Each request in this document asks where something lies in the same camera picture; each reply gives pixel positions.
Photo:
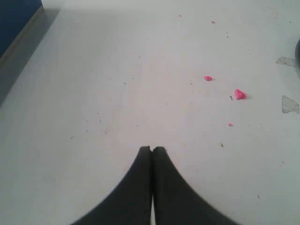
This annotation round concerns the round steel plate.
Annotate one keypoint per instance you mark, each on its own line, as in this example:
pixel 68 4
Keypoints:
pixel 297 54

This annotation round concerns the large pink dough crumb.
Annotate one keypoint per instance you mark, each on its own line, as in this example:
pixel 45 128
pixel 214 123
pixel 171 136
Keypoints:
pixel 239 95

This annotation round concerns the clear tape scrap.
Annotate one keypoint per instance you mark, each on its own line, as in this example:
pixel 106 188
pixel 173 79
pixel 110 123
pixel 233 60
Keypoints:
pixel 289 105

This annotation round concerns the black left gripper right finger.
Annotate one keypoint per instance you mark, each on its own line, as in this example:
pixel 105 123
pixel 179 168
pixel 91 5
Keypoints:
pixel 175 202

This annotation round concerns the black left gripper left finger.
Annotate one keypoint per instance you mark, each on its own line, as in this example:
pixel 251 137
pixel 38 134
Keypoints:
pixel 131 201

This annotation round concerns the small pink dough crumb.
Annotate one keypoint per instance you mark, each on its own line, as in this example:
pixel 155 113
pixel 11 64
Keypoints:
pixel 208 78

